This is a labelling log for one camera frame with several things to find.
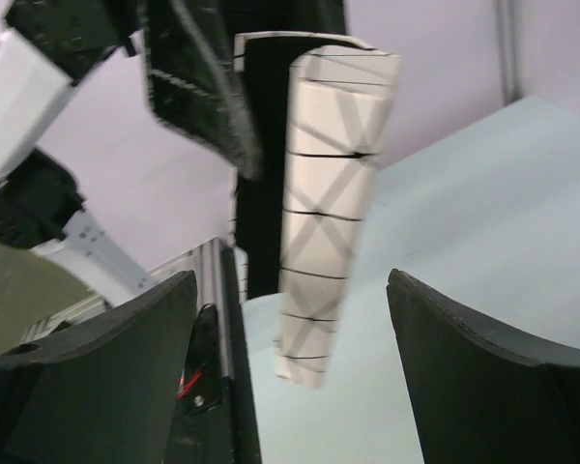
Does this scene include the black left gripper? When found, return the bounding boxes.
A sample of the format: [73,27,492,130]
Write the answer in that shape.
[4,0,262,179]

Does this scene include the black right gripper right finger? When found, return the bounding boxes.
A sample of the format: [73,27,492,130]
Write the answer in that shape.
[387,270,580,463]

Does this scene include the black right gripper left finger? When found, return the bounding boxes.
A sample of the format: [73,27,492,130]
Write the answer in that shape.
[0,272,197,463]

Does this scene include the white geometric glasses case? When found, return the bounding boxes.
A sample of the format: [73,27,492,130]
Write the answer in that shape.
[226,31,403,390]

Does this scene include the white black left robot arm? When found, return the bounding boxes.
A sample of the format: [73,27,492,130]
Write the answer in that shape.
[0,1,263,305]

